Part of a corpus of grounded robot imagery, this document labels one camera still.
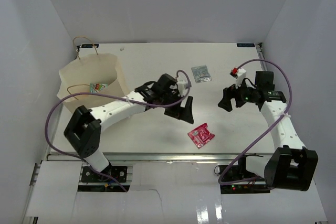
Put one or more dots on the blue table label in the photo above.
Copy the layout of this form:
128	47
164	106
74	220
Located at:
245	45
89	45

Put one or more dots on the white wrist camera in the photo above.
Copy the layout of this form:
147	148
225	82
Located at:
239	74
183	85

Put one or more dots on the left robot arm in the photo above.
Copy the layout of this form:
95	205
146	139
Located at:
86	124

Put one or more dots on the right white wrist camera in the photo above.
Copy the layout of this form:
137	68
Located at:
239	74

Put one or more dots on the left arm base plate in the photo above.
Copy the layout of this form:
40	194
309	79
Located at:
114	181

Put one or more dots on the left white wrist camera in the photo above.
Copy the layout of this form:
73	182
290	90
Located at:
183	85

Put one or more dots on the aluminium front rail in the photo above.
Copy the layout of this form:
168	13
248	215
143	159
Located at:
169	157

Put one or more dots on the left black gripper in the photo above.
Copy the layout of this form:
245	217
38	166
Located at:
187	115

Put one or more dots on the left blue table label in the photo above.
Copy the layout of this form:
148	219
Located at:
89	45

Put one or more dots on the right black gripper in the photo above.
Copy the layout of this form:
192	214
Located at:
230	93

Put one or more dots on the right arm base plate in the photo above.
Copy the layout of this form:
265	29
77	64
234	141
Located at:
234	177

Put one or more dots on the beige paper bag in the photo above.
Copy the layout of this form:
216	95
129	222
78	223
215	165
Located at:
91	74

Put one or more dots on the red snack packet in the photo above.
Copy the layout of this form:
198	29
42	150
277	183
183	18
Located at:
200	136

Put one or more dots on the teal fruit candy bag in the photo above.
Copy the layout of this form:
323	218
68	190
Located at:
97	87

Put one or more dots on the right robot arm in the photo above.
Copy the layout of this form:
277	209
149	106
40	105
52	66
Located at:
292	165

